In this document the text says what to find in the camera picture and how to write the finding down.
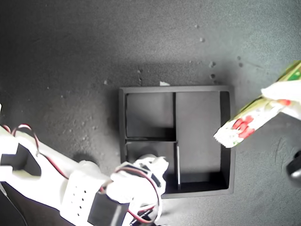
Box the white tape roll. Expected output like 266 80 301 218
137 153 166 167
79 159 106 182

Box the green red snack bar wrapper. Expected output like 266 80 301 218
213 60 301 149

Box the black tray with wells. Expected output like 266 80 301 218
118 85 235 200

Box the black camera box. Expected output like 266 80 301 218
285 149 301 182

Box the red arm servo wire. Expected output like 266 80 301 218
9 124 69 180

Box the thin dark cable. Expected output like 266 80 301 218
0 183 28 226

